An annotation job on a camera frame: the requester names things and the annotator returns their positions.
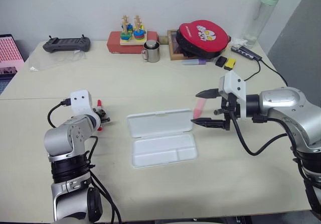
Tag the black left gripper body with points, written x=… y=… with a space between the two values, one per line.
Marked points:
x=103 y=117

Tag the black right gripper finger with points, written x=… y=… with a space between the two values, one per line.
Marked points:
x=210 y=123
x=209 y=94

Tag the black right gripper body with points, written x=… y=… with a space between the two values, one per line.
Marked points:
x=232 y=106

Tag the red capped white marker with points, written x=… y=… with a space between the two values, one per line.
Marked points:
x=99 y=104

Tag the pink highlighter marker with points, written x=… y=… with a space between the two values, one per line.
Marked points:
x=199 y=107

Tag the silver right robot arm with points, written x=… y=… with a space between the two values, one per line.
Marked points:
x=283 y=103

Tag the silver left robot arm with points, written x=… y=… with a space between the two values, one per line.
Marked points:
x=65 y=138

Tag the white plastic pencil case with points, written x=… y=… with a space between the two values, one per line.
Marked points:
x=160 y=138

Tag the black whiteboard eraser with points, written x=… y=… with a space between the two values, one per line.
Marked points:
x=221 y=61

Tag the purple capped clear tube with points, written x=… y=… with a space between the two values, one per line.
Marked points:
x=193 y=62

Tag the yellow whiteboard eraser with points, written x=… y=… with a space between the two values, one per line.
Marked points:
x=230 y=63

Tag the grey usb hub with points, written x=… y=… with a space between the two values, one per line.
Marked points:
x=247 y=52

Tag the red black cartoon punch pad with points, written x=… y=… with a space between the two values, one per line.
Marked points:
x=203 y=37

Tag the wooden framed tray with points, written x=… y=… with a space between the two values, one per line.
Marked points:
x=173 y=48

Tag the crumpled white tissue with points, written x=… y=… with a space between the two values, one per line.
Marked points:
x=237 y=42

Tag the brown cardboard roll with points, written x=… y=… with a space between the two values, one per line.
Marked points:
x=163 y=40

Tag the stainless steel mug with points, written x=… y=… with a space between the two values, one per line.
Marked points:
x=151 y=52

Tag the red cardboard box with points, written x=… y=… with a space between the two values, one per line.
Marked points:
x=114 y=43

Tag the dark grey handheld controller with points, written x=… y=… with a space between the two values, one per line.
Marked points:
x=66 y=44

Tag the clear plastic bag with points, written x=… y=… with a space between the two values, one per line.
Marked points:
x=37 y=62

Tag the wooden colourful stacking toy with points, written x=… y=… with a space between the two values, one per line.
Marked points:
x=133 y=34

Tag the clear bottle with green lid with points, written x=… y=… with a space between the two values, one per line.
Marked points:
x=258 y=20

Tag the pink patterned box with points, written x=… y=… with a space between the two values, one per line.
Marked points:
x=8 y=55

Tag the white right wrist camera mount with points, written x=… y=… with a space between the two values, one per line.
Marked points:
x=234 y=83

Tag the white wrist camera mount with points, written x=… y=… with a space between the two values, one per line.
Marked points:
x=234 y=83
x=79 y=103

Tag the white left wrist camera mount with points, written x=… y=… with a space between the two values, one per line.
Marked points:
x=79 y=103

